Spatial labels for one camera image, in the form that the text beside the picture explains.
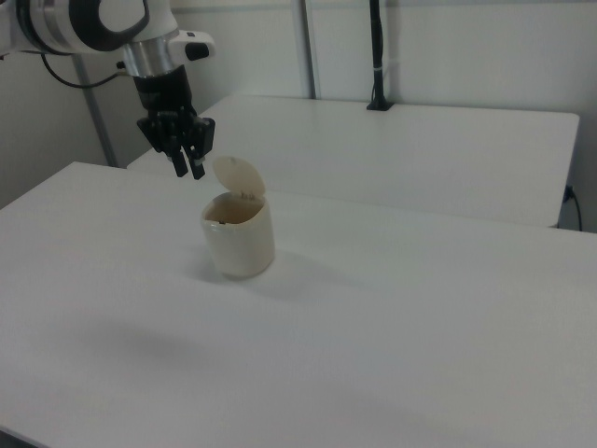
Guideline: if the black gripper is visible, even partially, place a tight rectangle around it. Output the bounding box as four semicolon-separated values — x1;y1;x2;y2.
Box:
132;64;217;182

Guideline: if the cream trash bin lid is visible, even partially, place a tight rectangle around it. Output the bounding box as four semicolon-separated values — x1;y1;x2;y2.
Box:
212;155;267;202

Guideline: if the cream round trash bin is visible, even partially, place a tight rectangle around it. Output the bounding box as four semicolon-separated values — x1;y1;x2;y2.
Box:
200;192;276;282

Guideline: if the white rear table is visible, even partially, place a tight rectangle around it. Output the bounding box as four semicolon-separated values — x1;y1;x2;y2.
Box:
126;94;581;230

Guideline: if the black clamped pole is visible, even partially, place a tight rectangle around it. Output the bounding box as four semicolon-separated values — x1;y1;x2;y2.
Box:
366;0;396;112

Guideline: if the grey slanted frame post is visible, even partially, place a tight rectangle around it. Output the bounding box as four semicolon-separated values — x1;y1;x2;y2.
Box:
69;53;118;168

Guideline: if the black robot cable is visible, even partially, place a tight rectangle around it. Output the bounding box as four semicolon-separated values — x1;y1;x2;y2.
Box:
40;52;128;90

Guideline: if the grey vertical wall post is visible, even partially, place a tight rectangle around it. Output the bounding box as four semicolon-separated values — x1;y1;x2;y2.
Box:
298;0;324;100

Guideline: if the black wall power cable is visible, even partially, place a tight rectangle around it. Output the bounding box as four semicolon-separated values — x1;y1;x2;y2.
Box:
562;184;584;231

